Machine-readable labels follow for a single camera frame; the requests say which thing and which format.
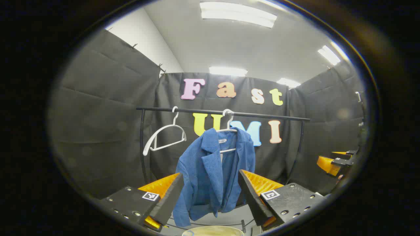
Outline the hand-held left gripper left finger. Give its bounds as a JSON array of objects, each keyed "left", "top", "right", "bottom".
[{"left": 98, "top": 173, "right": 185, "bottom": 232}]

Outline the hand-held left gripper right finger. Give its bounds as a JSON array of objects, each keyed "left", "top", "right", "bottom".
[{"left": 238, "top": 169, "right": 328, "bottom": 231}]

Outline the blue corduroy jacket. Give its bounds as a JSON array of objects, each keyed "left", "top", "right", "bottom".
[{"left": 172, "top": 127, "right": 256, "bottom": 227}]

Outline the beige laundry hamper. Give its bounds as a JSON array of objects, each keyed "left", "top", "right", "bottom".
[{"left": 181, "top": 225, "right": 245, "bottom": 236}]

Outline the white clothes hanger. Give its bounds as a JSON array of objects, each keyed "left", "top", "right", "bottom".
[
  {"left": 215, "top": 109, "right": 238, "bottom": 154},
  {"left": 143, "top": 106, "right": 187, "bottom": 156}
]

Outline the black clothes rack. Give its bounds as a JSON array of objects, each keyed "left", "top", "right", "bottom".
[{"left": 136, "top": 107, "right": 310, "bottom": 234}]

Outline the ceiling light panel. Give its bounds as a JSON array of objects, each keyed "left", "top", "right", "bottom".
[
  {"left": 317, "top": 45, "right": 342, "bottom": 66},
  {"left": 209, "top": 67, "right": 248, "bottom": 77},
  {"left": 277, "top": 78, "right": 301, "bottom": 88},
  {"left": 199, "top": 1, "right": 278, "bottom": 29}
]

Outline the black backdrop cloth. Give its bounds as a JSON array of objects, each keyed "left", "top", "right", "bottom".
[{"left": 48, "top": 29, "right": 366, "bottom": 200}]

